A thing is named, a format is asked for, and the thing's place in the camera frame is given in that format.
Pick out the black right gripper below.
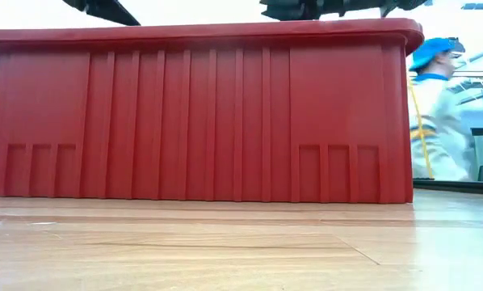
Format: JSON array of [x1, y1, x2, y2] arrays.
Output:
[[259, 0, 343, 22]]

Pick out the large red plastic bin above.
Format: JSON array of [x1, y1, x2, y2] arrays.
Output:
[[0, 17, 425, 205]]

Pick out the person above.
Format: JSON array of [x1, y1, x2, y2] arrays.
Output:
[[407, 36, 475, 182]]

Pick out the yellow hanging cable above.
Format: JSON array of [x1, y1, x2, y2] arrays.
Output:
[[409, 78, 436, 179]]

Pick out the black table frame rail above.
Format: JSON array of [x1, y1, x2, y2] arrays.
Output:
[[412, 179, 483, 196]]

